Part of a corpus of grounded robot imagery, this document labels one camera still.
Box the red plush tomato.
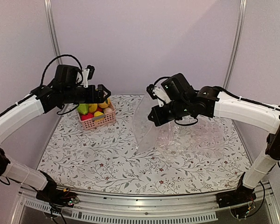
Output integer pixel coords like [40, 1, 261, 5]
[80, 113, 94, 121]

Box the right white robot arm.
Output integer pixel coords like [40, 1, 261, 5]
[146, 73, 280, 203]

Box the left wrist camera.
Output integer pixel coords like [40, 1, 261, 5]
[82, 65, 95, 88]

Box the beige plush garlic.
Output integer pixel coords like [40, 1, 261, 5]
[104, 107, 113, 114]

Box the pink plastic basket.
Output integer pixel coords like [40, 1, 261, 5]
[77, 103, 116, 131]

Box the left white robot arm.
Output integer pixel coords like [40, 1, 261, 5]
[0, 54, 111, 203]

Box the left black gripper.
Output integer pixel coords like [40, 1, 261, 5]
[62, 84, 110, 104]

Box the floral tablecloth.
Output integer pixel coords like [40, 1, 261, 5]
[38, 95, 251, 195]

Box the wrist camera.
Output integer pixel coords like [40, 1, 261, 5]
[82, 65, 95, 88]
[146, 84, 171, 107]

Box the aluminium frame post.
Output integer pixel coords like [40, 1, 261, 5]
[223, 0, 247, 89]
[44, 0, 60, 57]

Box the green plush pepper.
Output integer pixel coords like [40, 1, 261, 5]
[77, 104, 89, 115]

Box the left aluminium frame post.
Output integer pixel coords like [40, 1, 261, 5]
[44, 0, 60, 57]

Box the crinkled clear zip bag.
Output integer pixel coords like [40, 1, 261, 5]
[155, 116, 225, 161]

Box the pink dotted zip bag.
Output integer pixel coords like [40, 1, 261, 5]
[132, 93, 159, 154]

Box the front aluminium rail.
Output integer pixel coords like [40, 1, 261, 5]
[12, 182, 280, 224]

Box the right aluminium frame post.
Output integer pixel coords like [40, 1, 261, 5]
[223, 0, 247, 89]

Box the yellow plush lemon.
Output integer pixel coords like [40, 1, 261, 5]
[93, 111, 104, 118]

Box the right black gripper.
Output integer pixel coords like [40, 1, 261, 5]
[148, 98, 190, 126]

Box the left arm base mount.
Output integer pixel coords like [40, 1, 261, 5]
[36, 185, 79, 208]

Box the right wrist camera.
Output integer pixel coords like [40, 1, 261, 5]
[146, 84, 171, 107]

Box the yellow plush banana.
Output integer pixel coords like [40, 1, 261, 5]
[88, 104, 98, 113]

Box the yellow plush peach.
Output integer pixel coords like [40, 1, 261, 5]
[98, 98, 111, 109]

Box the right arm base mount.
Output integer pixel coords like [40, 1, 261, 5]
[216, 182, 256, 208]

